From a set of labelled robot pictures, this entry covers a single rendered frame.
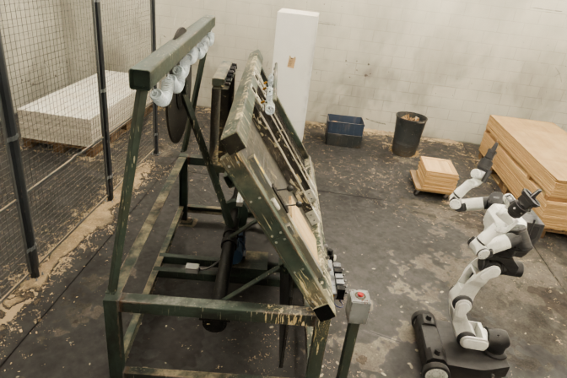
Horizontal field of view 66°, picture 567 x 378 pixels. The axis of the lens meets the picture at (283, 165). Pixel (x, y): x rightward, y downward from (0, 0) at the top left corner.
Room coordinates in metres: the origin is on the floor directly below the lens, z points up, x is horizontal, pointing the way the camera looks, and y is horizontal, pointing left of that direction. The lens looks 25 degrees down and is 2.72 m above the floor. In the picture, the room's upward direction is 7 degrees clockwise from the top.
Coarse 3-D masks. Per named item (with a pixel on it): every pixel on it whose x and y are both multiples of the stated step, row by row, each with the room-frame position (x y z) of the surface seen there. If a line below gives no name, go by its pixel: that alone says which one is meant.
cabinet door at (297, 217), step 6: (294, 210) 2.57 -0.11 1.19; (294, 216) 2.49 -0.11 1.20; (300, 216) 2.65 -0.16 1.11; (294, 222) 2.41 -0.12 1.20; (300, 222) 2.57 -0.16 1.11; (300, 228) 2.48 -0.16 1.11; (306, 228) 2.63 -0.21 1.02; (306, 234) 2.55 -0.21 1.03; (312, 234) 2.69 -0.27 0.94; (306, 240) 2.44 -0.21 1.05; (312, 240) 2.60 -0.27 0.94; (312, 246) 2.51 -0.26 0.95; (312, 252) 2.42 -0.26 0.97
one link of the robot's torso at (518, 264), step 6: (492, 258) 2.50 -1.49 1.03; (498, 258) 2.50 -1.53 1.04; (504, 258) 2.50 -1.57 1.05; (510, 258) 2.51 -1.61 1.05; (480, 264) 2.56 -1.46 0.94; (504, 264) 2.50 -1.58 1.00; (510, 264) 2.50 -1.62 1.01; (516, 264) 2.50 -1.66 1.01; (522, 264) 2.54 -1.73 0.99; (480, 270) 2.54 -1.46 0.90; (504, 270) 2.50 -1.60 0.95; (510, 270) 2.50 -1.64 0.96; (516, 270) 2.49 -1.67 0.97; (522, 270) 2.50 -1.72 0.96; (516, 276) 2.51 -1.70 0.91
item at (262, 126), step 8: (256, 96) 2.85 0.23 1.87; (272, 96) 2.90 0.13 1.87; (256, 104) 2.87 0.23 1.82; (256, 112) 2.87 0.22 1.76; (256, 120) 2.87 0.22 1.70; (264, 120) 2.91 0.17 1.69; (264, 128) 2.87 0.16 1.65; (264, 136) 2.87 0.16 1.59; (272, 136) 2.87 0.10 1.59; (272, 144) 2.87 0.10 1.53; (272, 152) 2.87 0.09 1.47; (280, 152) 2.88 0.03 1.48; (280, 160) 2.88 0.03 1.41; (280, 168) 2.88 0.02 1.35; (288, 168) 2.88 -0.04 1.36; (288, 176) 2.88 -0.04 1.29; (296, 176) 2.94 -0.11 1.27; (296, 184) 2.89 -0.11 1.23; (296, 192) 2.89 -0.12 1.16; (304, 192) 2.90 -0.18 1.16; (304, 200) 2.89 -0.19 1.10; (304, 208) 2.89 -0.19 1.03; (312, 208) 2.89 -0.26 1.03; (312, 216) 2.89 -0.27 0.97; (312, 224) 2.89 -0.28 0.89
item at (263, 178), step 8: (248, 160) 2.25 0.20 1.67; (256, 168) 2.25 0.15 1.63; (264, 176) 2.26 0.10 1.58; (264, 184) 2.26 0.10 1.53; (272, 192) 2.26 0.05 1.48; (280, 208) 2.26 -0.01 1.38; (288, 216) 2.26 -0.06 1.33; (296, 232) 2.27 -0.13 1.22; (296, 240) 2.27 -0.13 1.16; (304, 240) 2.30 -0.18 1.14; (304, 248) 2.27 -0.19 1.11; (312, 256) 2.28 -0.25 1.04; (312, 264) 2.27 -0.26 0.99; (320, 272) 2.28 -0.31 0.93
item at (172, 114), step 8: (176, 32) 2.86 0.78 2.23; (184, 32) 3.07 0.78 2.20; (176, 64) 2.83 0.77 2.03; (184, 88) 2.92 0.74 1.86; (176, 96) 2.81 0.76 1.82; (176, 104) 2.83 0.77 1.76; (168, 112) 2.59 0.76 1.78; (176, 112) 2.83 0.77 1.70; (184, 112) 3.09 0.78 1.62; (168, 120) 2.59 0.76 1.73; (176, 120) 2.83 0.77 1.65; (184, 120) 3.09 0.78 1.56; (168, 128) 2.62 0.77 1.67; (176, 128) 2.83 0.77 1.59; (184, 128) 3.10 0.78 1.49; (176, 136) 2.83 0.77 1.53
